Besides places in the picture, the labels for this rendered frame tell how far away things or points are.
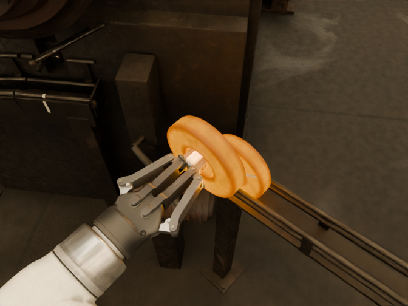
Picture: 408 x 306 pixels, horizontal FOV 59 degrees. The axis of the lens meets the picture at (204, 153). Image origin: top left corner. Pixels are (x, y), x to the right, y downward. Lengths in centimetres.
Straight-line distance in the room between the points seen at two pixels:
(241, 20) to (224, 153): 40
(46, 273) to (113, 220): 10
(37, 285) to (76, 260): 5
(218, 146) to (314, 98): 147
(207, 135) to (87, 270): 25
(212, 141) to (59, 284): 28
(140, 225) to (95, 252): 7
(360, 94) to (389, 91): 16
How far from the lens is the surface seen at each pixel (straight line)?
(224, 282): 139
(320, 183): 165
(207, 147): 53
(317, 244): 72
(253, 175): 71
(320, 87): 204
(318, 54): 226
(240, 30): 82
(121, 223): 51
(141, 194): 54
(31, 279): 51
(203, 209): 94
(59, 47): 79
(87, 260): 50
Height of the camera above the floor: 134
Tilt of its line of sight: 54 degrees down
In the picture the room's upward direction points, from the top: straight up
